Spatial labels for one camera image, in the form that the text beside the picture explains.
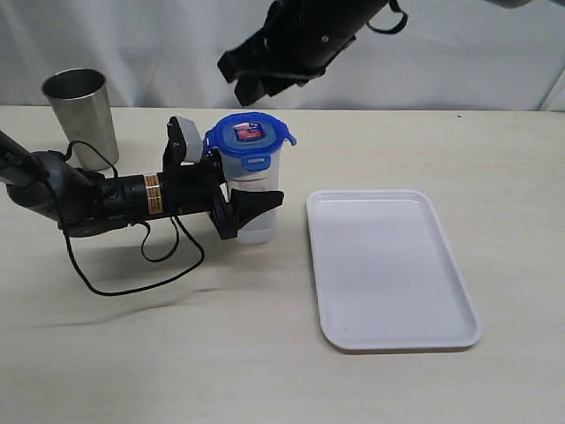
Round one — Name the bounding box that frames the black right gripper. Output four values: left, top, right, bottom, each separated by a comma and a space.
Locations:
217, 18, 356, 106

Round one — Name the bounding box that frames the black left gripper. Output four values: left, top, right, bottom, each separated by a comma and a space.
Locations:
161, 148, 284, 239

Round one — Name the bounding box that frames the blue container lid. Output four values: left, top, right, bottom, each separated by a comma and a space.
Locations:
204, 112, 297, 177

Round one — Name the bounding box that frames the clear plastic container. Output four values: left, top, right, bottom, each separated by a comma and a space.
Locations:
218, 149, 283, 245

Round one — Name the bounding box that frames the stainless steel cup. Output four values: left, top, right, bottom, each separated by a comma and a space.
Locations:
41, 68, 119, 170

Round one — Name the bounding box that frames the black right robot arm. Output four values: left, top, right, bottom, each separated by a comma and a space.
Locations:
217, 1, 409, 108

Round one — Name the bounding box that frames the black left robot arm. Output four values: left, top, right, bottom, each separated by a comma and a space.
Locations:
1, 125, 283, 239

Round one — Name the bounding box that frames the white plastic tray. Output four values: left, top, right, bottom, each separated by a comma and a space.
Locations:
306, 189, 483, 352

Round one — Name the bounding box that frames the white backdrop curtain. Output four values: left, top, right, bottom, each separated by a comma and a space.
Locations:
1, 1, 564, 111

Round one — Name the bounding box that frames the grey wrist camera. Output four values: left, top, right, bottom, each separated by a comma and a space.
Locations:
162, 116, 203, 170

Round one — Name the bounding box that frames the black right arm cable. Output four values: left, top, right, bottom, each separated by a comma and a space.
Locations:
365, 0, 410, 35

